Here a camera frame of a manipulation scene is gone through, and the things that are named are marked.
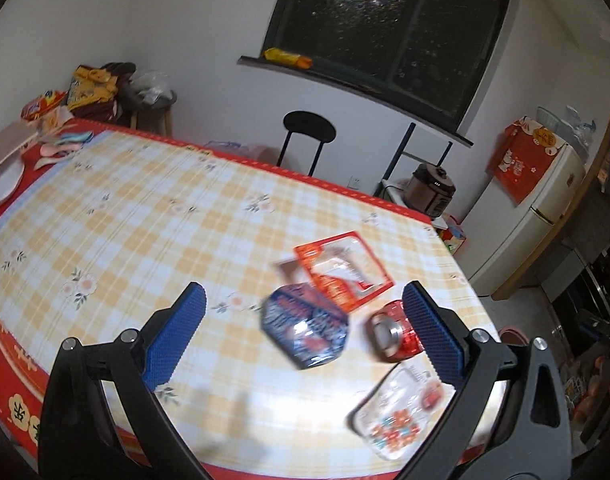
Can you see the dark window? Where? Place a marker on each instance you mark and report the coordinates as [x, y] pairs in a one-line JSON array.
[[425, 58]]

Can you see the blue snack bag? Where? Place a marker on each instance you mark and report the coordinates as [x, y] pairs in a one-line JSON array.
[[308, 327]]

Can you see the black metal shelf rack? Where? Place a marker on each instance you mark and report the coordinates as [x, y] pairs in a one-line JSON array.
[[418, 145]]

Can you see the brown rice cooker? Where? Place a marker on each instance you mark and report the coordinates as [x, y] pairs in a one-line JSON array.
[[429, 190]]

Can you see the colourful shopping bag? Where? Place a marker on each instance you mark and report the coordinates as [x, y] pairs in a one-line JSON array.
[[450, 232]]

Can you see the red crushed can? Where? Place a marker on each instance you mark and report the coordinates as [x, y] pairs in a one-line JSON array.
[[392, 335]]

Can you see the yellow packet on sill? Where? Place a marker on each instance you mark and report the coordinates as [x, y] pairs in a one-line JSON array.
[[288, 59]]

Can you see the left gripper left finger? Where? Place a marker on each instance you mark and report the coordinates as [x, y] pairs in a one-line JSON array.
[[78, 438]]

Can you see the white refrigerator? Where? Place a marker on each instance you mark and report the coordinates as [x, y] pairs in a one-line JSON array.
[[501, 235]]

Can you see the snack bags pile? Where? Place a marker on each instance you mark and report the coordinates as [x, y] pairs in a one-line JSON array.
[[93, 94]]

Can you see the checkered tablecloth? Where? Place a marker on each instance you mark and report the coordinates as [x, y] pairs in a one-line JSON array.
[[95, 245]]

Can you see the brown trash bin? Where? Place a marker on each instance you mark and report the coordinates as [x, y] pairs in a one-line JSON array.
[[514, 336]]

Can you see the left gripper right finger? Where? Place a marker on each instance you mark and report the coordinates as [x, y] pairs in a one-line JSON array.
[[530, 438]]

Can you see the red cloth on fridge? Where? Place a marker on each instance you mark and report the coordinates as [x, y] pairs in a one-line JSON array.
[[522, 157]]

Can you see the black oven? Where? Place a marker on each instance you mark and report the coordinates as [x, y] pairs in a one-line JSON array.
[[587, 293]]

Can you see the black round stool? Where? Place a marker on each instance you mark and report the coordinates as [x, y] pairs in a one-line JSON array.
[[311, 125]]

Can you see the red food package sleeve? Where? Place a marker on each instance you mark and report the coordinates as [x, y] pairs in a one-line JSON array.
[[343, 267]]

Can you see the white plate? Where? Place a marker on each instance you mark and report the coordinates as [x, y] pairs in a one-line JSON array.
[[11, 172]]

